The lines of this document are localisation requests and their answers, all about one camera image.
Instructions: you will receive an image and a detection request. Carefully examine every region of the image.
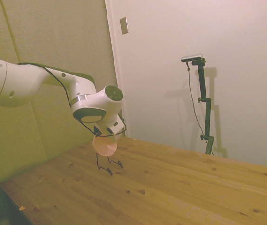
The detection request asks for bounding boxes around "pink round plate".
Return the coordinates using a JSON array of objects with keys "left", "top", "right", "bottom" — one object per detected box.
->
[{"left": 92, "top": 135, "right": 119, "bottom": 157}]

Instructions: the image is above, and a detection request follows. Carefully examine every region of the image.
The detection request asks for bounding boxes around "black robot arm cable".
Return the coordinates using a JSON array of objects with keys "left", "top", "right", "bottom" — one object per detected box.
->
[{"left": 17, "top": 62, "right": 127, "bottom": 137}]

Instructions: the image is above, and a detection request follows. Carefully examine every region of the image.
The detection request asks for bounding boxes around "grey wall switch plate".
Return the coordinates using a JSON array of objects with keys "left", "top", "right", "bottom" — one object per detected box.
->
[{"left": 120, "top": 16, "right": 129, "bottom": 35}]

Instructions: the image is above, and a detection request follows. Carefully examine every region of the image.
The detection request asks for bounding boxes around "black wire dish rack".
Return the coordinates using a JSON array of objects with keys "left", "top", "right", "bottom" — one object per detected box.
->
[{"left": 95, "top": 151, "right": 124, "bottom": 176}]

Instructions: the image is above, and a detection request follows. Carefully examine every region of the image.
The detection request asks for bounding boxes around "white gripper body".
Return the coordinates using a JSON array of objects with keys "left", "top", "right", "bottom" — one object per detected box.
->
[{"left": 106, "top": 115, "right": 125, "bottom": 135}]

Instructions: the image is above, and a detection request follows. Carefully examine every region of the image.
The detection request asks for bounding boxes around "black camera stand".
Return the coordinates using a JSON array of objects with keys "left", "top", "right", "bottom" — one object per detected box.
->
[{"left": 191, "top": 58, "right": 215, "bottom": 156}]

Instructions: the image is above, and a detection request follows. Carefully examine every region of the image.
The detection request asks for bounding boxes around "grey exterior camera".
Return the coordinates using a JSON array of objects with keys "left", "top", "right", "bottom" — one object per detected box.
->
[{"left": 181, "top": 53, "right": 205, "bottom": 63}]

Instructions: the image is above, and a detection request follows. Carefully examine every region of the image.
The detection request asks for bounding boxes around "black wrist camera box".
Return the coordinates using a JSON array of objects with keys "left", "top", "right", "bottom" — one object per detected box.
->
[{"left": 93, "top": 125, "right": 104, "bottom": 137}]

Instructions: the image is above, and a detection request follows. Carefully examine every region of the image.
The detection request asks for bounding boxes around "thin camera cable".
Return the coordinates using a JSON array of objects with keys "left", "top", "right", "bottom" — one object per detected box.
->
[{"left": 186, "top": 61, "right": 207, "bottom": 136}]

